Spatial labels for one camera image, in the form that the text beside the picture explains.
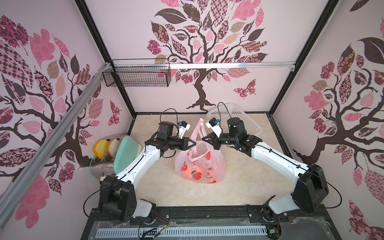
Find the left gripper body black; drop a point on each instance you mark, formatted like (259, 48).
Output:
(181, 143)

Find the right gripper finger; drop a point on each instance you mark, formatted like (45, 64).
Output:
(211, 138)
(216, 146)

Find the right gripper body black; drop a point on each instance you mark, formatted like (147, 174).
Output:
(214, 139)

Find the pink printed plastic bag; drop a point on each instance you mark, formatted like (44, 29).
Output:
(208, 163)

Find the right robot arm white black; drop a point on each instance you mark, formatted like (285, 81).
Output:
(311, 187)

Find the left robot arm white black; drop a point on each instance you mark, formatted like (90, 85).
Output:
(118, 199)

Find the mint green cutting board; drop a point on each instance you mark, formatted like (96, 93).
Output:
(127, 152)

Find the pale bread slice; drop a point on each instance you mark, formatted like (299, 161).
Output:
(113, 147)

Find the yellow toast slice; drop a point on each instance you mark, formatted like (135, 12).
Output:
(101, 148)

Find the silver toaster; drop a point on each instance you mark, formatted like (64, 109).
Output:
(104, 167)

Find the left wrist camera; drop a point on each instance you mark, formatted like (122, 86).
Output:
(182, 128)

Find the aluminium rail back wall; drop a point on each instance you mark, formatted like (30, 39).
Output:
(211, 65)

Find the black wire wall basket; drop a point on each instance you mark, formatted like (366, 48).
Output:
(138, 73)

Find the white slotted cable duct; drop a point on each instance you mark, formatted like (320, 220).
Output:
(177, 232)

